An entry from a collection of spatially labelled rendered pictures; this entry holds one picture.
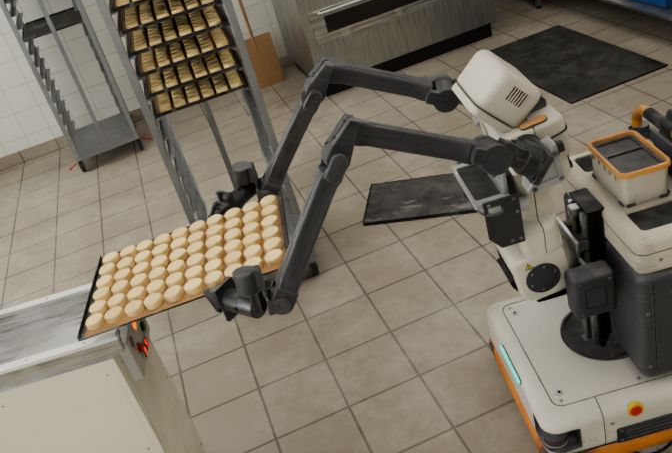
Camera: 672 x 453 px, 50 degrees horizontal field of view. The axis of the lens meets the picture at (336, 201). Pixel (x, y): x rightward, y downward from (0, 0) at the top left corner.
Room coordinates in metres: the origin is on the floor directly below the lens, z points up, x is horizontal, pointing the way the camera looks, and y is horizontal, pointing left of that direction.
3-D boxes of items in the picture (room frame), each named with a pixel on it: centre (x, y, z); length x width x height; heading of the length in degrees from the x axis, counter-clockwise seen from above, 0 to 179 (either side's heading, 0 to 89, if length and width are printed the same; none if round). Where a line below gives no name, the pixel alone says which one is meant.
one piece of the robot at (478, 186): (1.77, -0.44, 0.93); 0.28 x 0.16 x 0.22; 179
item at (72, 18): (5.40, 1.58, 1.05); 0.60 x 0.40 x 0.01; 13
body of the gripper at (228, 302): (1.51, 0.32, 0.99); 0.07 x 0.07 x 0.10; 45
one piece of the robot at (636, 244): (1.77, -0.82, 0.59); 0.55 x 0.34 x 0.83; 179
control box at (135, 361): (1.80, 0.70, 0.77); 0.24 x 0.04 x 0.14; 1
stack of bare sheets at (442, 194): (3.36, -0.45, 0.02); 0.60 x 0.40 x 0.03; 72
